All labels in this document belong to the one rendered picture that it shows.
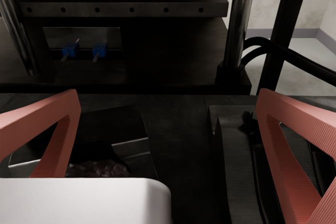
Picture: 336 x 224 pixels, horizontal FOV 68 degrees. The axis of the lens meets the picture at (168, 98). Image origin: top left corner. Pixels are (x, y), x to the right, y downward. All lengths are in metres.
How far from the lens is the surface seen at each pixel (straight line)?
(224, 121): 0.52
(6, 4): 0.98
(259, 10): 3.28
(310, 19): 3.57
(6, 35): 1.51
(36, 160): 0.53
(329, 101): 0.92
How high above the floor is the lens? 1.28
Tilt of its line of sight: 37 degrees down
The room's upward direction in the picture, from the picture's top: straight up
